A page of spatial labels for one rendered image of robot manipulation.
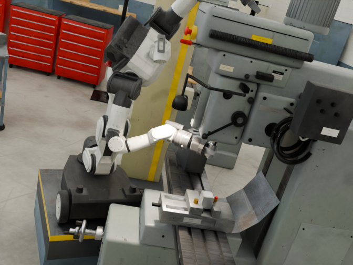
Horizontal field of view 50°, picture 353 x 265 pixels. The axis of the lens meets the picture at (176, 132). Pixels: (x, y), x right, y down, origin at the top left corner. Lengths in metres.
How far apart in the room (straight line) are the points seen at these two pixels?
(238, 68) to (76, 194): 1.32
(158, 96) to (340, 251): 2.13
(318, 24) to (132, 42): 0.87
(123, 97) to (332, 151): 1.00
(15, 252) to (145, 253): 1.20
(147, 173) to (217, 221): 2.16
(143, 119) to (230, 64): 2.10
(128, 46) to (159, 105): 1.72
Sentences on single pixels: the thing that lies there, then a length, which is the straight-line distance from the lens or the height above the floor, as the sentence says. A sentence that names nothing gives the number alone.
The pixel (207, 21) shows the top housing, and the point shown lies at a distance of 1.58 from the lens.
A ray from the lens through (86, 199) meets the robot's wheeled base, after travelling 2.46.
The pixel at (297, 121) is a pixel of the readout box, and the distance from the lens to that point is 1.56.
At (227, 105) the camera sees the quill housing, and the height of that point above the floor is 1.50.
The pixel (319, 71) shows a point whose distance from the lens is 1.79.
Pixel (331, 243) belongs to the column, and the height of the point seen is 0.96.
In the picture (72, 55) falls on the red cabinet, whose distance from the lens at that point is 6.41.
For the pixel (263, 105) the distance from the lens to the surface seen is 1.73.
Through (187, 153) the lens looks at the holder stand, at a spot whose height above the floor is 1.05.
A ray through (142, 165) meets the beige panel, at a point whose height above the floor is 0.19.
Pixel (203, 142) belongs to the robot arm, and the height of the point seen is 1.26.
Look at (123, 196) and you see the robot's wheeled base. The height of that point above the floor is 0.59.
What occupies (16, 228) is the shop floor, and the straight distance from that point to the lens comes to 3.14.
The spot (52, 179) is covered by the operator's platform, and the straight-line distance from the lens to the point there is 2.98.
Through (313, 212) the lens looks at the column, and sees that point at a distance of 1.95.
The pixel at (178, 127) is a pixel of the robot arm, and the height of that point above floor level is 1.28.
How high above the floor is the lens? 1.95
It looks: 21 degrees down
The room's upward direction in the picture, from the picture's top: 15 degrees clockwise
